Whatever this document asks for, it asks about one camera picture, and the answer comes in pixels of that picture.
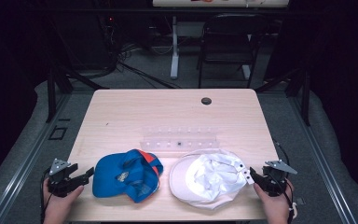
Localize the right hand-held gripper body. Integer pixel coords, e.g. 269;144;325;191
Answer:
262;159;298;198

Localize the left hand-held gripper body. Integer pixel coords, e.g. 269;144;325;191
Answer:
47;158;85;199

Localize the blue and orange cap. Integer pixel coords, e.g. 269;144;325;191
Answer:
91;148;164;203

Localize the white cap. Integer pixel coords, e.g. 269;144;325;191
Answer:
169;148;255;210

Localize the clear acrylic rack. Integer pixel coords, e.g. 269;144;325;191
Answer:
139;125;220;153

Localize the person's left hand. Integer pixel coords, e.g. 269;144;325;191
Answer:
42;180;85;224

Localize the person's right hand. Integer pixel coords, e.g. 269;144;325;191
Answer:
254;184;294;224

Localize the black tape square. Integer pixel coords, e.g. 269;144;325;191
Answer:
48;125;68;141

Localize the black metal stand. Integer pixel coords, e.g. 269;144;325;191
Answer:
285;69;311;127
46;66;74;124

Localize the black folding chair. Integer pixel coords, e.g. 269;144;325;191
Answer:
197;12;269;89

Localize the white desk leg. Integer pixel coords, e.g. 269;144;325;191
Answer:
170;15;180;79

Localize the left hand-held gripper cable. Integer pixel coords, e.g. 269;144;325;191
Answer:
39;174;49;224

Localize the aluminium frame rail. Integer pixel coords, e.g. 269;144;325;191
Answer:
287;94;358;224
0;92;73;224

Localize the black floor cable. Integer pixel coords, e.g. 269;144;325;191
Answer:
117;60;181;90

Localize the bundle of black cables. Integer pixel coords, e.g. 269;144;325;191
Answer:
101;15;129;74

